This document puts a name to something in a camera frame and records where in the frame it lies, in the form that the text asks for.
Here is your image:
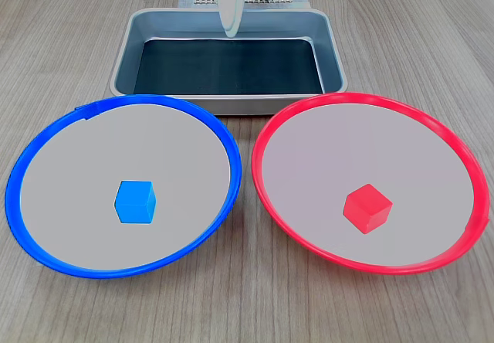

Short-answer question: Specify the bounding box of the white plate blue rim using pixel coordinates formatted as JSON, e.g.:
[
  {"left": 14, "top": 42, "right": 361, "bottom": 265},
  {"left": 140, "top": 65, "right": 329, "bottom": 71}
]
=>
[{"left": 4, "top": 93, "right": 243, "bottom": 280}]

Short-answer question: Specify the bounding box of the steel tray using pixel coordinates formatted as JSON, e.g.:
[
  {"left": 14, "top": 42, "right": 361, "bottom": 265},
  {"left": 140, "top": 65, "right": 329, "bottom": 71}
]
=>
[{"left": 110, "top": 7, "right": 349, "bottom": 116}]

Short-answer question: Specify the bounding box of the black mat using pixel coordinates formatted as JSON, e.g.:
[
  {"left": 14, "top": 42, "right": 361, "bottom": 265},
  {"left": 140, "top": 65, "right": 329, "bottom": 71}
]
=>
[{"left": 133, "top": 37, "right": 324, "bottom": 96}]

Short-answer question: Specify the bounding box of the white plate red rim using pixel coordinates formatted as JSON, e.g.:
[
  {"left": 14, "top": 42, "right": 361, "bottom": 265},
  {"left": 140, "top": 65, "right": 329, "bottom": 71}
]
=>
[{"left": 251, "top": 92, "right": 491, "bottom": 277}]

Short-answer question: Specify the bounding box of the small blue cube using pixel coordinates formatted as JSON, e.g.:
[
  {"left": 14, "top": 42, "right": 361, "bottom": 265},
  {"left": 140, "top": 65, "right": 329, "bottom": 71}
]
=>
[{"left": 113, "top": 180, "right": 158, "bottom": 225}]

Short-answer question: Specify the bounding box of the small red cube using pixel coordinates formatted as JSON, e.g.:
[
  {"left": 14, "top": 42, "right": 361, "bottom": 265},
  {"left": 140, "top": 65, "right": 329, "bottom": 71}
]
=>
[{"left": 342, "top": 183, "right": 394, "bottom": 236}]

